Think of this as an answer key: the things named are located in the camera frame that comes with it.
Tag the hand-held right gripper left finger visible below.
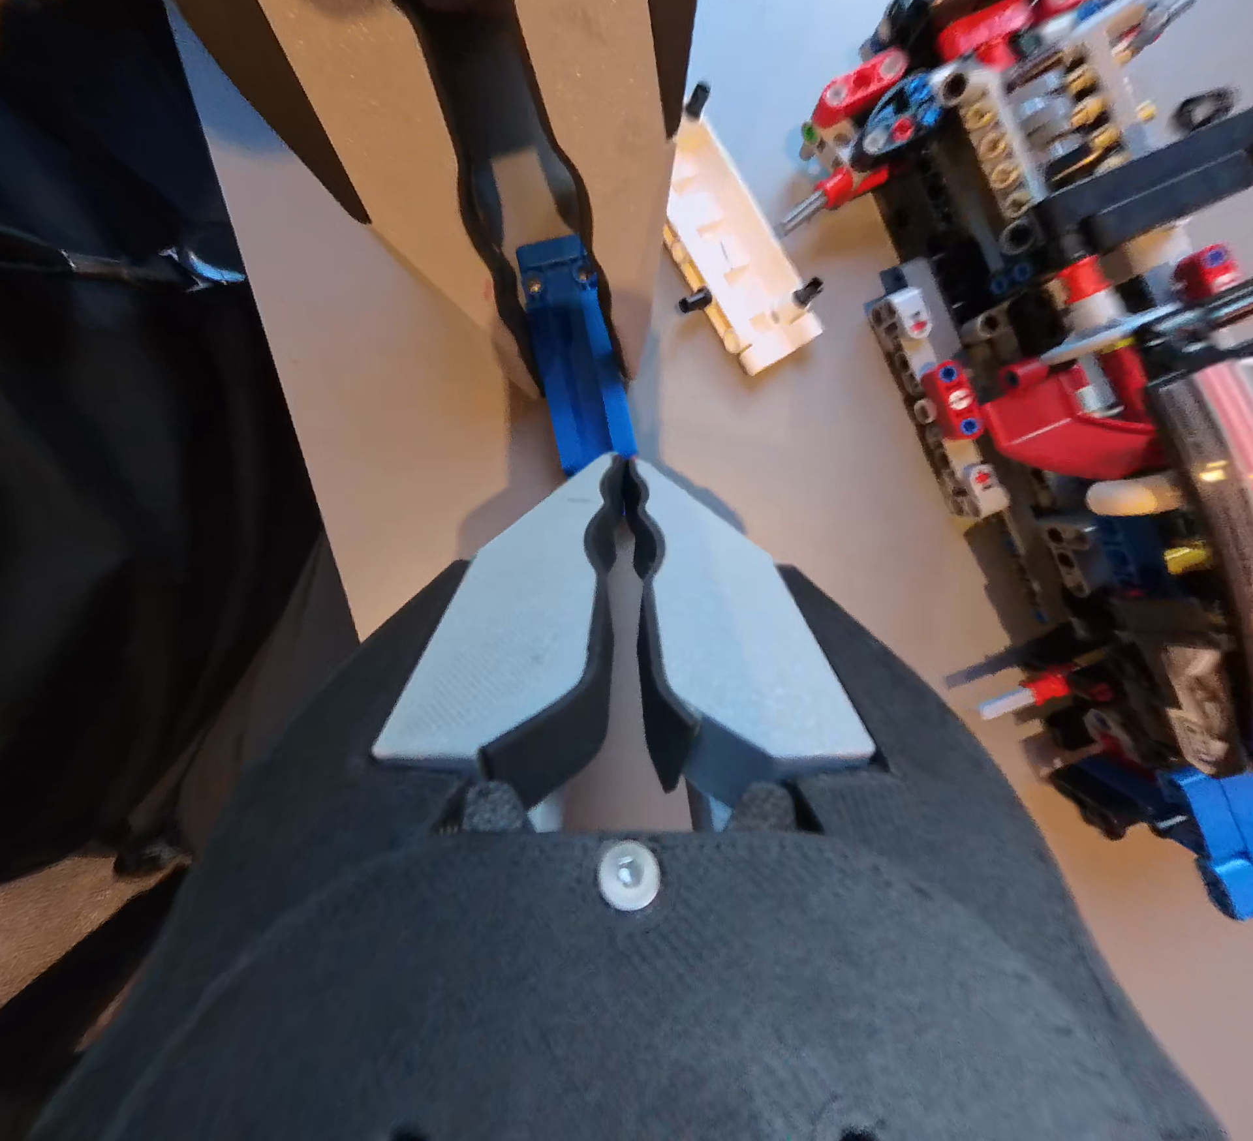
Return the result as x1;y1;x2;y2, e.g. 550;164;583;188
372;453;627;804

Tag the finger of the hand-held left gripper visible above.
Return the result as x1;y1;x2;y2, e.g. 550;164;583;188
509;0;679;381
247;0;546;401

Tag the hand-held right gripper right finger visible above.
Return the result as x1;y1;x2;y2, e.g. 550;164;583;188
626;457;877;794

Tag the white toy brick panel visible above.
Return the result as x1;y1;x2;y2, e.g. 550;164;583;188
664;113;826;377

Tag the blue toy brick panel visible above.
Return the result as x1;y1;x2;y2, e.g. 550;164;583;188
516;234;639;477

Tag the light grey desk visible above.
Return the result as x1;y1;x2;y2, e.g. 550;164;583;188
162;0;1253;1141

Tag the person's torso in dark clothing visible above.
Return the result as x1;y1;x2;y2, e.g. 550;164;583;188
0;0;363;878

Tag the toy brick car model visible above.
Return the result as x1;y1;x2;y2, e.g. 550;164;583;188
779;0;1253;921

